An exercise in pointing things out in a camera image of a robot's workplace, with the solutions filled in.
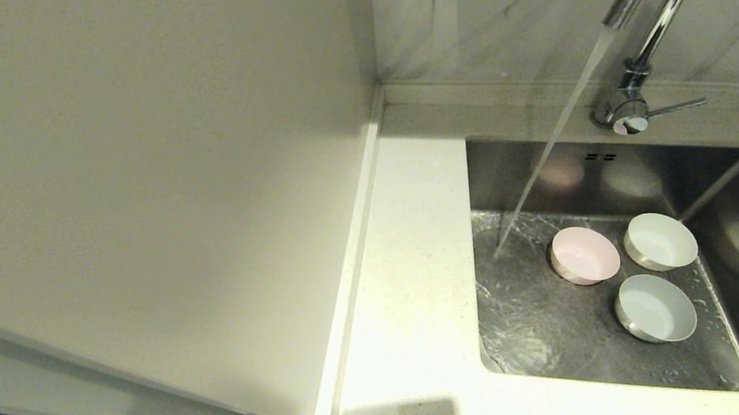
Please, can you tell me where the pink bowl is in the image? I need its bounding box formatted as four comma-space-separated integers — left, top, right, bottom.
546, 221, 624, 290

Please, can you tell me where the stainless steel sink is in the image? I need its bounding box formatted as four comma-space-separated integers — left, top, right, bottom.
453, 103, 739, 415

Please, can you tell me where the glossy grey appliance door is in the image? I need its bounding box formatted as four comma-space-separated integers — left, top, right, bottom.
0, 251, 320, 415

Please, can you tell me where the white cabinet side panel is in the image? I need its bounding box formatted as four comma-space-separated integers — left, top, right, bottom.
0, 0, 425, 415

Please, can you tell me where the white bowl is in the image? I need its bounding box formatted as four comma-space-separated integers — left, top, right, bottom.
620, 206, 701, 276
611, 267, 700, 349

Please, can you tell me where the chrome gooseneck faucet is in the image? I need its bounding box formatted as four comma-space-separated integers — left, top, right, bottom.
575, 0, 739, 140

